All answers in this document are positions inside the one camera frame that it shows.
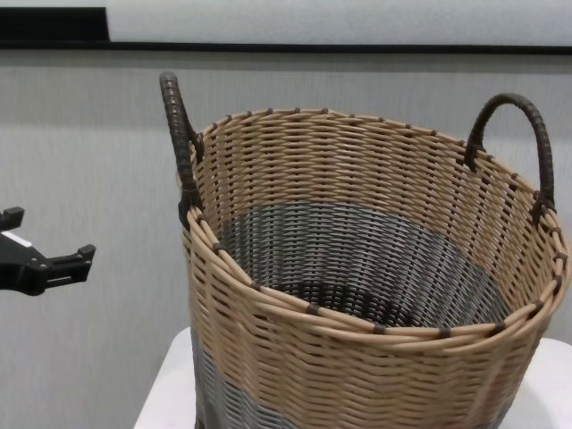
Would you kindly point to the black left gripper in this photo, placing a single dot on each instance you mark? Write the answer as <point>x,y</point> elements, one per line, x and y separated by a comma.
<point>22,268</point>

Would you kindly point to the tan grey brown wicker basket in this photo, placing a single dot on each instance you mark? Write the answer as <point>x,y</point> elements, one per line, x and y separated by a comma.
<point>357,357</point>

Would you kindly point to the black wall panel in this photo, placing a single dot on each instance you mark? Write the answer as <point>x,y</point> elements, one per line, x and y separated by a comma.
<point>49,24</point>

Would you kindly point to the black wall rail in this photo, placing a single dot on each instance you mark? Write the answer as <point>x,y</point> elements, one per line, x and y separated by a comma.
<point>313,47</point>

